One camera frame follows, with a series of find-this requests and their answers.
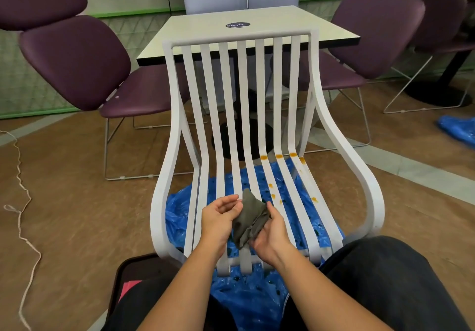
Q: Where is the person's right hand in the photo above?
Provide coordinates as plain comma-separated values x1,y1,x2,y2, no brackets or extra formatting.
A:
250,201,297,268

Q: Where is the person's left hand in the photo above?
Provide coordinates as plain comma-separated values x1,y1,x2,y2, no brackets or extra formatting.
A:
200,194,244,261

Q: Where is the grey cleaning cloth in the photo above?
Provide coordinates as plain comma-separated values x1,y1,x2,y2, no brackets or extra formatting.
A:
232,189,271,250

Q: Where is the white slatted chair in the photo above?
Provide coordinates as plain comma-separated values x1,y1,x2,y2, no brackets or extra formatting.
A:
150,27,385,278

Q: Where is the person's left forearm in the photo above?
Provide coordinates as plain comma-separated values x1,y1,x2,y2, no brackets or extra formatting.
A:
135,247,223,331

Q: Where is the person's right forearm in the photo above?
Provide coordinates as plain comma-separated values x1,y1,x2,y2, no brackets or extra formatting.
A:
276,249,394,331

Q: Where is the purple lounge chair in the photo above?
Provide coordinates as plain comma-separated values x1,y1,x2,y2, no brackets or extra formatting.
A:
0,0,195,181
383,0,475,114
271,0,472,155

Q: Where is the blue plastic sheet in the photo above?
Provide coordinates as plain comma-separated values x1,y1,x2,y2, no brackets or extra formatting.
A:
437,114,475,146
165,158,346,331

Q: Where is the dark brown tray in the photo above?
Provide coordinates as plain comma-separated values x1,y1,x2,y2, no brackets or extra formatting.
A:
105,252,179,324

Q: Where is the black round table base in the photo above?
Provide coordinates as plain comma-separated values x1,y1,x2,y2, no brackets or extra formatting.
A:
211,89,275,161
404,51,474,108

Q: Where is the pink cloth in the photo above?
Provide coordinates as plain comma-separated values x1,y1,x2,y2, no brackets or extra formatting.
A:
118,280,143,304

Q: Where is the cream square table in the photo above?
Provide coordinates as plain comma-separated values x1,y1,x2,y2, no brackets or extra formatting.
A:
136,5,361,67

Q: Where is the white cord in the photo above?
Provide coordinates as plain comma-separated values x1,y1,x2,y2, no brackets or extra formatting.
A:
0,130,42,331

